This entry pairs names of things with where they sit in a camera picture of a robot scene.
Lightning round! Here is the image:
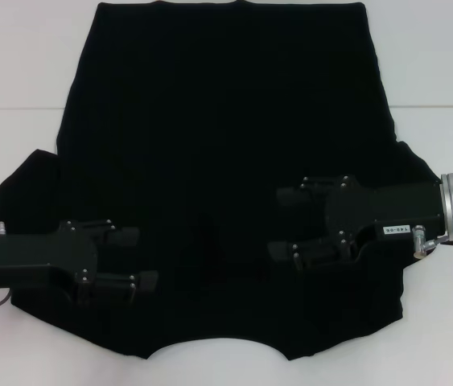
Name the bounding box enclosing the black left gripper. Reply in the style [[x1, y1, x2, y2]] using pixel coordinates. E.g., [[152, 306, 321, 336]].
[[0, 219, 160, 305]]

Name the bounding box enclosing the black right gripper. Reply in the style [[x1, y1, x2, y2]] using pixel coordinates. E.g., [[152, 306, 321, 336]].
[[267, 175, 446, 271]]

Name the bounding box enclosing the black shirt with white print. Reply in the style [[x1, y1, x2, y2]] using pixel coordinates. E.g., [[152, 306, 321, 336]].
[[0, 0, 445, 362]]

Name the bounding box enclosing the right gripper cable with plug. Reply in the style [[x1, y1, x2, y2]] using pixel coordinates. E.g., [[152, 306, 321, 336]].
[[412, 226, 453, 259]]

